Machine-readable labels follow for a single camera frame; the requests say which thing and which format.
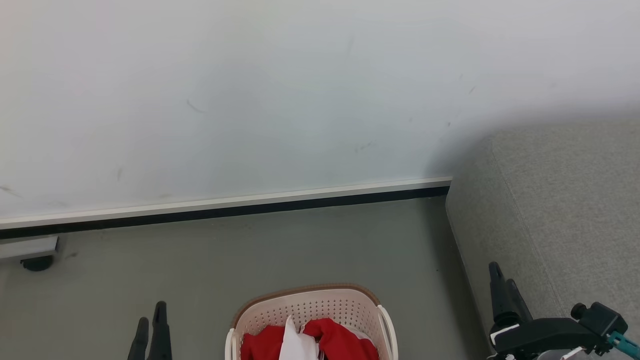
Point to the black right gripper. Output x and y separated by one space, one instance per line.
540 335

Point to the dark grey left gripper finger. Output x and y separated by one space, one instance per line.
139 342
160 335

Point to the red and white garment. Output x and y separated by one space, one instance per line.
262 345

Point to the red garment with striped trim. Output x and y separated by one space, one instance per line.
340 340

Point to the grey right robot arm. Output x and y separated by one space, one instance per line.
555 356

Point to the grey fabric sofa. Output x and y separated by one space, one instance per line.
560 210

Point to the black caster wheel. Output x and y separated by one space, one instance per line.
37 263

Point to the white and black baseboard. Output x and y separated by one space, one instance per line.
225 206

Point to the grey cart base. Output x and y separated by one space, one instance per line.
27 246

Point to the cream perforated laundry basket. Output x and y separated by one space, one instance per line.
320 305

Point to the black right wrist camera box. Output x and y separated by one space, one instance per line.
600 317

